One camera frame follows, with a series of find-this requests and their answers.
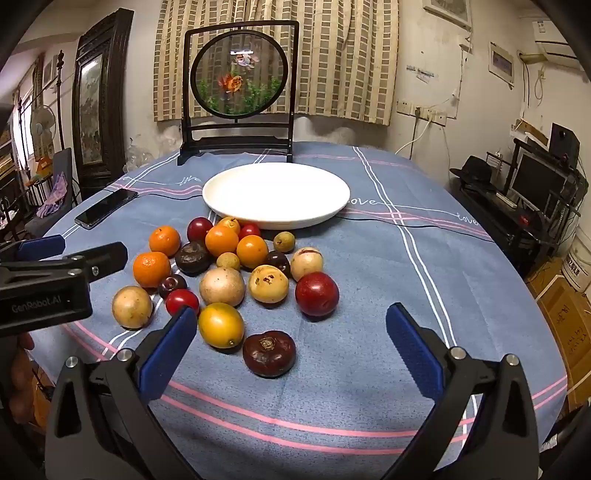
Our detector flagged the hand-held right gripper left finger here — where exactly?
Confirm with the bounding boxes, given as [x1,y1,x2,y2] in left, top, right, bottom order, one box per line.
[45,306,199,480]

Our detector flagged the black desk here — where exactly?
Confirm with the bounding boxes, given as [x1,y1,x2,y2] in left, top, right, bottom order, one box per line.
[450,138,589,278]

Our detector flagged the purple cloth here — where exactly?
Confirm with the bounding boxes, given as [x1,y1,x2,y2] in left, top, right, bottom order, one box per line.
[37,172,70,217]

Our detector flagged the white wall socket strip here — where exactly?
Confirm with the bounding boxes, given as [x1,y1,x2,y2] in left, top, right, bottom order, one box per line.
[397,99,448,126]

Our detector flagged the round goldfish screen black stand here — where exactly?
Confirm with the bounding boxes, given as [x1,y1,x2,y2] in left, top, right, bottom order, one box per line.
[178,21,300,166]

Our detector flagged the white standing fan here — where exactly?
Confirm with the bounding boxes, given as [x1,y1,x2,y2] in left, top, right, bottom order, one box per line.
[30,104,58,162]

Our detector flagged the pale yellow spotted pear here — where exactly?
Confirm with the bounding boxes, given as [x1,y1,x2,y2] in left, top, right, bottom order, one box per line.
[248,264,290,304]

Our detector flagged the white plate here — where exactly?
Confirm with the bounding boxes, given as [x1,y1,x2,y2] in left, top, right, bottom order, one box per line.
[202,162,352,230]

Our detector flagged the clear plastic bags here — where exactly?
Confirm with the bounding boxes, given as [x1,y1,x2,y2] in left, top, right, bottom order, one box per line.
[124,138,158,174]

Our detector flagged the large red plum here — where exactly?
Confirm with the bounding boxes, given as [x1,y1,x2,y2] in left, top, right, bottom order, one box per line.
[295,271,341,318]

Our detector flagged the beige checked curtain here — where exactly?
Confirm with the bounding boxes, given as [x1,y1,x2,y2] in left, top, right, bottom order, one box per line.
[154,0,400,125]

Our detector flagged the framed wall notice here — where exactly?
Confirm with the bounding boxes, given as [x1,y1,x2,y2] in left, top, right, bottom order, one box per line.
[488,41,515,88]

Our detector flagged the white bucket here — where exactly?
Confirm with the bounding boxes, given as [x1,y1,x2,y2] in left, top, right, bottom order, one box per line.
[561,231,591,291]

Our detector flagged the yellow-brown potato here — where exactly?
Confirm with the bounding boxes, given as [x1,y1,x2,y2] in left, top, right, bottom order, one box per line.
[199,266,246,308]

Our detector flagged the framed wall picture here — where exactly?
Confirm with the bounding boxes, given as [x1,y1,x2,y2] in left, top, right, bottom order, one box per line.
[422,0,474,28]

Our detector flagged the black speaker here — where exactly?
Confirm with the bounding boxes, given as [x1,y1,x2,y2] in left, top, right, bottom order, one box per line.
[549,123,581,160]

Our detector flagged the white cable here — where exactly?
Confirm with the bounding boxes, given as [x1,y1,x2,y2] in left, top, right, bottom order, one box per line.
[394,108,430,160]

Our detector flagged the pale peach with red top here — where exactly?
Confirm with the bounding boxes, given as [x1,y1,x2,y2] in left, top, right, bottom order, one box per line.
[290,247,324,282]

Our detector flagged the blue striped tablecloth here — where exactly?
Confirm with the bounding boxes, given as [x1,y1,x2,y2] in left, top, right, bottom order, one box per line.
[28,141,568,480]

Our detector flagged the dark framed landscape panel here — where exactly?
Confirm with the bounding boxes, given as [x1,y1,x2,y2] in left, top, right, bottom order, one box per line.
[71,8,134,195]

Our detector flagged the person's left hand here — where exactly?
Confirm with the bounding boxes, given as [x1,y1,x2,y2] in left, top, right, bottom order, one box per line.
[11,332,37,388]

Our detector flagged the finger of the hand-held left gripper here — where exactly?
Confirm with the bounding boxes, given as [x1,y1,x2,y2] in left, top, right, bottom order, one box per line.
[0,241,129,289]
[0,234,66,266]

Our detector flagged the computer monitor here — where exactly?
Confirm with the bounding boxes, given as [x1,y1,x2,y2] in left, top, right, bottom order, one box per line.
[510,152,571,217]

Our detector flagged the yellow lemon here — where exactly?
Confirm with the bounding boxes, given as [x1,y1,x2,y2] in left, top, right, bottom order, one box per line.
[198,302,245,349]

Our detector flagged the dark brown mangosteen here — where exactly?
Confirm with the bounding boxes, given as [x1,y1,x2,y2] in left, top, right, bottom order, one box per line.
[243,330,297,378]
[174,241,213,278]

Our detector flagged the black smartphone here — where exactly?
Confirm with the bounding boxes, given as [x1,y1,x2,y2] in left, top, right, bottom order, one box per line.
[75,188,139,230]

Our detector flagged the white air conditioner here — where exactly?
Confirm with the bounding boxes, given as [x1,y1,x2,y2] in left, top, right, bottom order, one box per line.
[531,18,585,70]

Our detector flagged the orange mandarin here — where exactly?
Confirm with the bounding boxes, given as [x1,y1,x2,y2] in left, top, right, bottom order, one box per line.
[236,234,269,270]
[133,251,172,289]
[204,225,240,258]
[148,226,182,258]

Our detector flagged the dark chair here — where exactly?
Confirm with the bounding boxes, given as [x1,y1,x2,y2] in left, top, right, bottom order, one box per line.
[25,148,77,236]

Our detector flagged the black hat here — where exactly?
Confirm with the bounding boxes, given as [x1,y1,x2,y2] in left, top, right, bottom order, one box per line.
[450,155,495,183]

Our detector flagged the cardboard box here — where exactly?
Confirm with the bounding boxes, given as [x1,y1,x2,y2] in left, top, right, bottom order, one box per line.
[526,258,591,411]

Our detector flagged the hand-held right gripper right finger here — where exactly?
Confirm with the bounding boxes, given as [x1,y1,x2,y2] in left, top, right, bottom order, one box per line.
[383,302,541,480]

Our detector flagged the tan kiwi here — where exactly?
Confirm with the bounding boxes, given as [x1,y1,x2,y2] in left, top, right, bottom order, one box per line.
[112,285,153,330]

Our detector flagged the white wall label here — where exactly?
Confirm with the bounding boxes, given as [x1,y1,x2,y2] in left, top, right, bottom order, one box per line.
[406,65,437,84]

